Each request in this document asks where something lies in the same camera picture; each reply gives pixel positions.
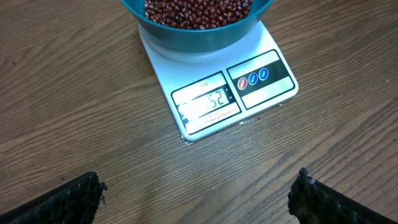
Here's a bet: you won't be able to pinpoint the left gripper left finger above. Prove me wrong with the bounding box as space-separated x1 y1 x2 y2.
1 171 108 224

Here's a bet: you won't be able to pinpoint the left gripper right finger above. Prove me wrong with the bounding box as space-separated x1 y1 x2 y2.
288 167 395 224

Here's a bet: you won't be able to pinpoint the red adzuki beans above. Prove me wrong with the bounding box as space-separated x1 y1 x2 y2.
143 0 253 30

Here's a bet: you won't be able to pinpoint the white digital kitchen scale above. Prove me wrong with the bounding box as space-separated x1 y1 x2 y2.
139 22 299 141

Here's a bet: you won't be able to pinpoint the teal blue bowl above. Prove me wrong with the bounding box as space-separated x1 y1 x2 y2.
122 0 272 53

